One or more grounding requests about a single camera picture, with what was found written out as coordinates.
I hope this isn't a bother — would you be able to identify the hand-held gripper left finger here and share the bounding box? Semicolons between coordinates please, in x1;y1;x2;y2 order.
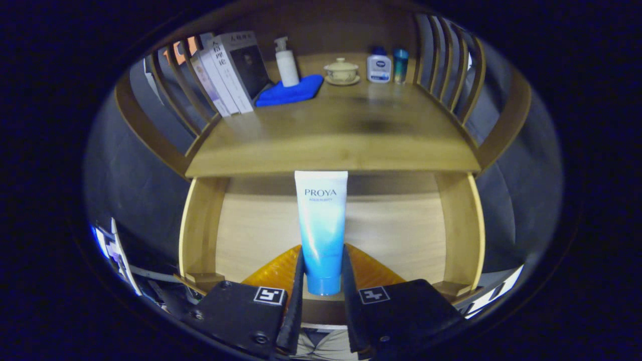
181;244;307;361

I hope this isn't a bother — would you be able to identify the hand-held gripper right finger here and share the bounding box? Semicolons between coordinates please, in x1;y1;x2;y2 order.
341;244;467;361

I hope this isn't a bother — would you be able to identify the wooden drawer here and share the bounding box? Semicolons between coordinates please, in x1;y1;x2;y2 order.
178;170;486;326

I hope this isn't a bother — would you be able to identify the blue white cosmetic tube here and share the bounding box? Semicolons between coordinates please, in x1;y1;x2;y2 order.
294;170;349;296

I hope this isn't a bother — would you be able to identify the wooden countertop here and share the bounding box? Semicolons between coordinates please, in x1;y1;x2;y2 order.
185;53;482;178

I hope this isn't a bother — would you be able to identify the person's clothing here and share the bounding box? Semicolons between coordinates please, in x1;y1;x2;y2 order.
291;326;359;361

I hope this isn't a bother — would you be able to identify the black backdrop cloth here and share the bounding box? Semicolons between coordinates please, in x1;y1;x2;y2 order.
84;15;563;281

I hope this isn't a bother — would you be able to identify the blue cloth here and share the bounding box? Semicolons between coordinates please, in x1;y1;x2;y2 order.
255;74;325;107

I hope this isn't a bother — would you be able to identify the lilac book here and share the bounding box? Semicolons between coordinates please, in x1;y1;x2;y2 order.
190;55;231;118

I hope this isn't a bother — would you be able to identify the white book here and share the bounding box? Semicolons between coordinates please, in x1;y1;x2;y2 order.
198;48;241;116

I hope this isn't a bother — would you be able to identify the white pump bottle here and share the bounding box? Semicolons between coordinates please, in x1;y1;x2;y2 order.
274;36;300;88

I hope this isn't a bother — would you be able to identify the beige lidded teacup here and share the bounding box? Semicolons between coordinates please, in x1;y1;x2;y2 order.
324;57;361;86

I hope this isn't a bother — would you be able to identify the white lotion bottle blue cap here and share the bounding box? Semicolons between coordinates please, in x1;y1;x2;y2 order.
366;46;392;84

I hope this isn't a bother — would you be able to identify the dark cover book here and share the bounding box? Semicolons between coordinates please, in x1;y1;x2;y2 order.
208;31;274;114

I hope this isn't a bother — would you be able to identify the teal bottle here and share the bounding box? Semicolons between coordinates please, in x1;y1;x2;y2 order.
392;48;409;84

